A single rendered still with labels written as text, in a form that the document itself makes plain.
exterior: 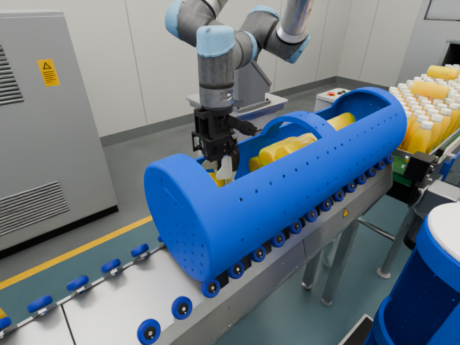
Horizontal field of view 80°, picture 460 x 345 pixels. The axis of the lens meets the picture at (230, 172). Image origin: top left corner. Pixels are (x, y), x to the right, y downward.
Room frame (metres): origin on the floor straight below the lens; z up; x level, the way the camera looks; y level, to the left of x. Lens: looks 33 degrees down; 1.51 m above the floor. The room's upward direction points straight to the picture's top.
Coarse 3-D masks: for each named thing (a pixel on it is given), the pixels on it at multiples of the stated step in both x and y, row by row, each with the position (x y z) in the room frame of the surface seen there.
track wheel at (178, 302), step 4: (180, 296) 0.34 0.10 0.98; (184, 296) 0.34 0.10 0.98; (176, 300) 0.33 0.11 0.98; (180, 300) 0.33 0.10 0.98; (184, 300) 0.33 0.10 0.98; (188, 300) 0.34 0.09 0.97; (172, 304) 0.33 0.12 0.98; (176, 304) 0.32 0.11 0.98; (180, 304) 0.33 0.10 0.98; (184, 304) 0.33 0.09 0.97; (188, 304) 0.33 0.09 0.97; (172, 308) 0.32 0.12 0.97; (176, 308) 0.32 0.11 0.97; (180, 308) 0.32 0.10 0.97; (184, 308) 0.32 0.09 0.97; (188, 308) 0.32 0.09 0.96; (172, 312) 0.31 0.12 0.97; (176, 312) 0.31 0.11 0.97; (180, 312) 0.31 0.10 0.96; (184, 312) 0.32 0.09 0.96; (188, 312) 0.32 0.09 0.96; (176, 316) 0.31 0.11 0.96; (180, 316) 0.31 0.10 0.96; (184, 316) 0.31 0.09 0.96; (188, 316) 0.31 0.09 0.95
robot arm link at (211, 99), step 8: (200, 88) 0.57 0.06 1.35; (232, 88) 0.57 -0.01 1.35; (200, 96) 0.58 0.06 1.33; (208, 96) 0.56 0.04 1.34; (216, 96) 0.55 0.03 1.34; (224, 96) 0.56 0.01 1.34; (232, 96) 0.57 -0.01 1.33; (208, 104) 0.56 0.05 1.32; (216, 104) 0.55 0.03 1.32; (224, 104) 0.56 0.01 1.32
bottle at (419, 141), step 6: (420, 126) 1.05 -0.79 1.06; (414, 132) 1.05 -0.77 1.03; (420, 132) 1.02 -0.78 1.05; (426, 132) 1.01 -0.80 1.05; (414, 138) 1.03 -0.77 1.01; (420, 138) 1.01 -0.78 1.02; (426, 138) 1.01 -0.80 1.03; (414, 144) 1.02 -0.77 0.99; (420, 144) 1.01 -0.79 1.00; (426, 144) 1.01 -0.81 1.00; (408, 150) 1.04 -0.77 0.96; (414, 150) 1.02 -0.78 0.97; (420, 150) 1.01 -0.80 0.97
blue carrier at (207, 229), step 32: (352, 96) 1.06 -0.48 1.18; (384, 96) 0.93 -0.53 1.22; (288, 128) 0.89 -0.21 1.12; (320, 128) 0.67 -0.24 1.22; (352, 128) 0.72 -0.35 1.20; (384, 128) 0.80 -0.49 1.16; (160, 160) 0.49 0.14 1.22; (192, 160) 0.47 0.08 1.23; (288, 160) 0.53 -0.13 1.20; (320, 160) 0.58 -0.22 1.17; (352, 160) 0.65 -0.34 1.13; (160, 192) 0.47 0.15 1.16; (192, 192) 0.39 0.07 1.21; (224, 192) 0.41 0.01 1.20; (256, 192) 0.45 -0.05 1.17; (288, 192) 0.48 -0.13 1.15; (320, 192) 0.55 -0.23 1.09; (160, 224) 0.49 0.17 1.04; (192, 224) 0.37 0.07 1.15; (224, 224) 0.37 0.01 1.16; (256, 224) 0.41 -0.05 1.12; (288, 224) 0.49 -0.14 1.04; (192, 256) 0.38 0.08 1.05; (224, 256) 0.35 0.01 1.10
